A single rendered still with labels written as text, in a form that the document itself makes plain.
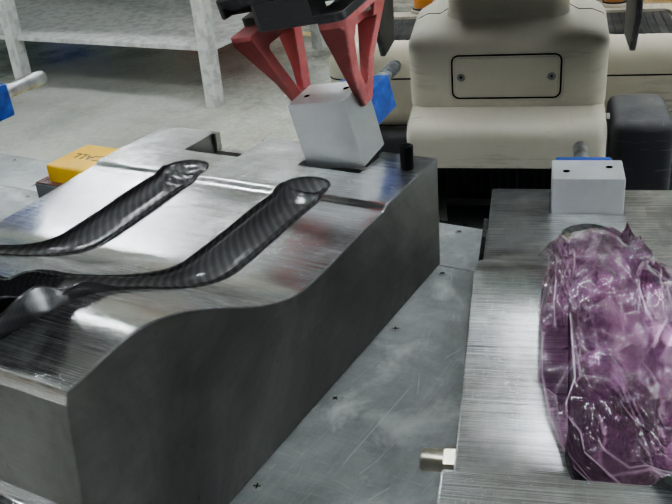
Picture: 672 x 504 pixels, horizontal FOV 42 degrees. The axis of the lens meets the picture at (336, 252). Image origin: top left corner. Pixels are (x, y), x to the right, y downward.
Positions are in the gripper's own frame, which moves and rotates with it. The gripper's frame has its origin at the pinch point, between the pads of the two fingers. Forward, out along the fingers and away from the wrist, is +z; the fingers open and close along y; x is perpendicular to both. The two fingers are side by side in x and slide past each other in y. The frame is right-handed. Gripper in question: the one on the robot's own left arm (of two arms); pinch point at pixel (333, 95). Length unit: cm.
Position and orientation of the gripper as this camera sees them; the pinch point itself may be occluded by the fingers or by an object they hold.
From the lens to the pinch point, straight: 66.0
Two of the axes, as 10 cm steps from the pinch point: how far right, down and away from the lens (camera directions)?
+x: 4.4, -5.6, 7.0
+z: 2.9, 8.3, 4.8
